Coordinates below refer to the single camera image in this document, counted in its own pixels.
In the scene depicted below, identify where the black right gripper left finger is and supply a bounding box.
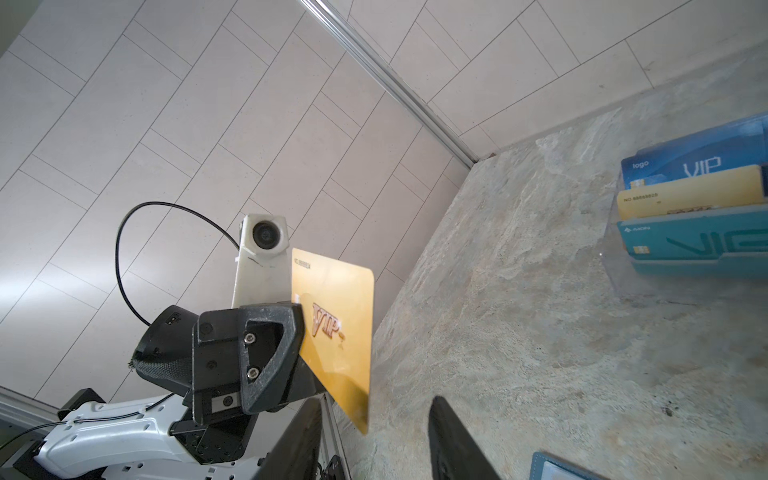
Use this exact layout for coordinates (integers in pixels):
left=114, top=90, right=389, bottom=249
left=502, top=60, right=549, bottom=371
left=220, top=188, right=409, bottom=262
left=254, top=398, right=322, bottom=480

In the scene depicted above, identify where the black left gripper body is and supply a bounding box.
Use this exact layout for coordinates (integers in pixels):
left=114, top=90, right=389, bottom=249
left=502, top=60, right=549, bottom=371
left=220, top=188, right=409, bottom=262
left=191, top=308, right=244, bottom=425

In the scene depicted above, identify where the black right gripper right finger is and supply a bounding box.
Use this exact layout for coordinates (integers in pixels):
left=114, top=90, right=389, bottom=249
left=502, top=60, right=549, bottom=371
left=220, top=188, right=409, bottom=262
left=428, top=396, right=500, bottom=480

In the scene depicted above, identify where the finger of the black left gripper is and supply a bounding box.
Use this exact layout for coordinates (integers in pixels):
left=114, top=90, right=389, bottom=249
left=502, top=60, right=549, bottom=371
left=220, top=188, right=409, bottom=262
left=238, top=302, right=325, bottom=415

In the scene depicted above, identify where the blue-grey card holder wallet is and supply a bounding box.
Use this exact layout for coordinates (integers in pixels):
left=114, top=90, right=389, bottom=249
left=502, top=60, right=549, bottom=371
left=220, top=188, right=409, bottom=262
left=528, top=451, right=605, bottom=480

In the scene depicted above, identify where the gold VIP card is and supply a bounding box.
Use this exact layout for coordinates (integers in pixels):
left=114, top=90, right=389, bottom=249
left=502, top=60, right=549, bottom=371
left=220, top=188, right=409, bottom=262
left=291, top=248, right=375, bottom=435

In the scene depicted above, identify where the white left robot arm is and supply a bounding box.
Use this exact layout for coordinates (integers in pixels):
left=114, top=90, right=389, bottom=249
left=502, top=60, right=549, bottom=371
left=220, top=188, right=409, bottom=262
left=30, top=302, right=323, bottom=479

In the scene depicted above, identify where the teal VIP card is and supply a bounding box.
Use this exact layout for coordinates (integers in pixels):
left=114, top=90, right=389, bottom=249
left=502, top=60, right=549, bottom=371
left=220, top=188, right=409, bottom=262
left=617, top=204, right=767, bottom=280

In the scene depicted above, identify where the yellow card in stand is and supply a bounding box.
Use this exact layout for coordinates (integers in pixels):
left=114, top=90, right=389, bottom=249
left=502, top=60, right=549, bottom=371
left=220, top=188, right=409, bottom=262
left=617, top=165, right=767, bottom=220

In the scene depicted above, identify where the dark blue VIP card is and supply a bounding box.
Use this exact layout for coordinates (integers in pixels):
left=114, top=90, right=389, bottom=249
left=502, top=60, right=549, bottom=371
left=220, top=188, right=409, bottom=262
left=621, top=113, right=767, bottom=190

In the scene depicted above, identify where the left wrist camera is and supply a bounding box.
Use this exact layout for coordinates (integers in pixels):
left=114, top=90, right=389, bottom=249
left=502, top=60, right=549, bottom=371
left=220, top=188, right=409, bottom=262
left=232, top=214, right=291, bottom=308

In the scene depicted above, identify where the thin black camera cable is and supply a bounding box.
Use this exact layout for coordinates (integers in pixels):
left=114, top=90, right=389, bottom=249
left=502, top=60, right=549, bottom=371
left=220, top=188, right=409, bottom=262
left=114, top=200, right=241, bottom=328

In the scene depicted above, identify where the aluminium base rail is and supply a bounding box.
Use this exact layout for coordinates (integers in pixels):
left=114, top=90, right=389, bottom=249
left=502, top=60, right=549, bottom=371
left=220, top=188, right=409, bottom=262
left=0, top=387, right=58, bottom=428

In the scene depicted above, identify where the left aluminium corner post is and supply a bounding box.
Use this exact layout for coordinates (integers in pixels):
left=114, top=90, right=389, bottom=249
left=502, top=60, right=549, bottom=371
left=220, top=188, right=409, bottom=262
left=299, top=0, right=479, bottom=169

